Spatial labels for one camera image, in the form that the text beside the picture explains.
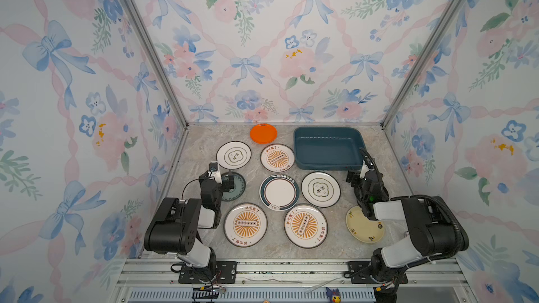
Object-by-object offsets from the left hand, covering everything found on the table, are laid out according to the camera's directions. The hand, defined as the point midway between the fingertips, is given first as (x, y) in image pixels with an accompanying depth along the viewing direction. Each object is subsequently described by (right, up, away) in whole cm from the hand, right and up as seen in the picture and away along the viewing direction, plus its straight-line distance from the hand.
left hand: (220, 170), depth 92 cm
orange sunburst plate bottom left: (+12, -21, -7) cm, 25 cm away
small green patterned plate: (+7, -9, +3) cm, 12 cm away
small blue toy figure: (+43, -38, -24) cm, 62 cm away
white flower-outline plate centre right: (+45, -9, +3) cm, 46 cm away
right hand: (+64, +1, +1) cm, 64 cm away
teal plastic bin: (+53, +9, +21) cm, 58 cm away
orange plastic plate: (+18, +17, +24) cm, 35 cm away
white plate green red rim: (+26, -10, +1) cm, 28 cm away
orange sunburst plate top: (+25, +4, +14) cm, 29 cm away
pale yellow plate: (+59, -23, -9) cm, 64 cm away
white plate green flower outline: (+3, +6, +14) cm, 16 cm away
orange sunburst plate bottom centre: (+36, -22, -8) cm, 43 cm away
